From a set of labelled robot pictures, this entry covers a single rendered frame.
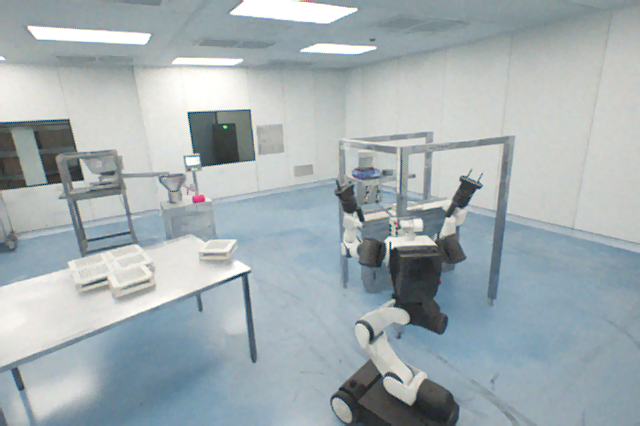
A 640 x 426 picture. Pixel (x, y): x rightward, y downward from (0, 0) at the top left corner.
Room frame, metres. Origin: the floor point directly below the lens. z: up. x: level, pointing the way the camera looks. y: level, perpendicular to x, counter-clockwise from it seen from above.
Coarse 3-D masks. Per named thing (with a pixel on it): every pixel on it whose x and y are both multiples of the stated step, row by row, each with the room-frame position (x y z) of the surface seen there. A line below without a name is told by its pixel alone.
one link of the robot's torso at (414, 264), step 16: (384, 240) 1.75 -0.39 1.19; (400, 240) 1.69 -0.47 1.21; (416, 240) 1.68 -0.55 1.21; (384, 256) 1.64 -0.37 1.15; (400, 256) 1.52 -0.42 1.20; (416, 256) 1.49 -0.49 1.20; (432, 256) 1.49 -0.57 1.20; (400, 272) 1.51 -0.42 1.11; (416, 272) 1.49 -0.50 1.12; (432, 272) 1.49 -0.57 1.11; (400, 288) 1.52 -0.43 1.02; (416, 288) 1.52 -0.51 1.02; (432, 288) 1.52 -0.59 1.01
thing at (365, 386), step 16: (368, 368) 1.91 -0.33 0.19; (352, 384) 1.73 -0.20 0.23; (368, 384) 1.77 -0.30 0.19; (432, 384) 1.57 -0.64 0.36; (368, 400) 1.66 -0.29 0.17; (384, 400) 1.66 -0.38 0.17; (400, 400) 1.65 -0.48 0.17; (416, 400) 1.55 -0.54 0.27; (432, 400) 1.50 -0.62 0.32; (448, 400) 1.48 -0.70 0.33; (368, 416) 1.60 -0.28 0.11; (384, 416) 1.55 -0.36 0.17; (400, 416) 1.54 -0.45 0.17; (416, 416) 1.53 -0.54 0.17; (432, 416) 1.48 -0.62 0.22; (448, 416) 1.48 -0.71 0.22
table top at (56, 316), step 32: (160, 256) 2.57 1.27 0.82; (192, 256) 2.54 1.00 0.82; (0, 288) 2.15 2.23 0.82; (32, 288) 2.13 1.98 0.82; (64, 288) 2.10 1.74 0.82; (96, 288) 2.08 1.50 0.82; (160, 288) 2.03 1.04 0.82; (192, 288) 2.01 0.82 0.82; (0, 320) 1.75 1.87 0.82; (32, 320) 1.73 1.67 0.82; (64, 320) 1.71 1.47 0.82; (96, 320) 1.69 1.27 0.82; (128, 320) 1.71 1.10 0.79; (0, 352) 1.45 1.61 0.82; (32, 352) 1.44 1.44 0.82
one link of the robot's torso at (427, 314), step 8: (392, 296) 1.68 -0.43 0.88; (408, 304) 1.61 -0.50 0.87; (416, 304) 1.58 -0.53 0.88; (424, 304) 1.58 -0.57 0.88; (432, 304) 1.61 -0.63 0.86; (416, 312) 1.58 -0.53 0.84; (424, 312) 1.55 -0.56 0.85; (432, 312) 1.56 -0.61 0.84; (440, 312) 1.56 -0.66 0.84; (416, 320) 1.58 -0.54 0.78; (424, 320) 1.55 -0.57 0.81; (432, 320) 1.53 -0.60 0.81; (440, 320) 1.51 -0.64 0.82; (432, 328) 1.52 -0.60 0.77; (440, 328) 1.50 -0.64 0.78
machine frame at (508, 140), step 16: (384, 144) 2.63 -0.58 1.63; (416, 144) 2.51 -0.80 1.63; (432, 144) 2.53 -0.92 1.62; (464, 144) 2.65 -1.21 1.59; (480, 144) 2.71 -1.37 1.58; (496, 144) 2.78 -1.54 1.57; (512, 144) 2.85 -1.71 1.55; (512, 160) 2.86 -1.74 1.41; (400, 208) 2.43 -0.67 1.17; (496, 224) 2.88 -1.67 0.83; (496, 240) 2.86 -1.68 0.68; (496, 256) 2.84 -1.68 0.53; (496, 272) 2.84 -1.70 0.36; (496, 288) 2.85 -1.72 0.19; (400, 336) 2.45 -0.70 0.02
